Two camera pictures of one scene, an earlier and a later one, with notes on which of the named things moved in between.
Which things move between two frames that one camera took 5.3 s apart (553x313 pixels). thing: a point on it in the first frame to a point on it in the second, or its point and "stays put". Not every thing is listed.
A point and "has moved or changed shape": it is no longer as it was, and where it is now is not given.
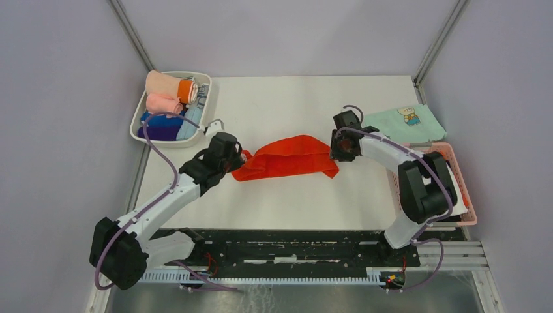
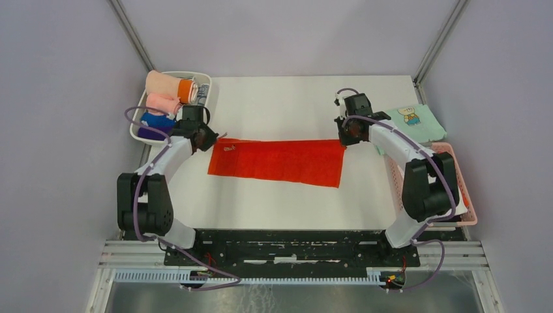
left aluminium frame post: [132, 32] stays put
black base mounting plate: [282, 250] stays put
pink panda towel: [157, 102] stays put
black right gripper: [335, 153] to [345, 139]
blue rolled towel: [162, 120] stays put
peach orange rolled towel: [186, 90] stays put
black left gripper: [237, 162] to [210, 139]
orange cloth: [297, 156] has moved or changed shape
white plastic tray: [202, 77] stays put
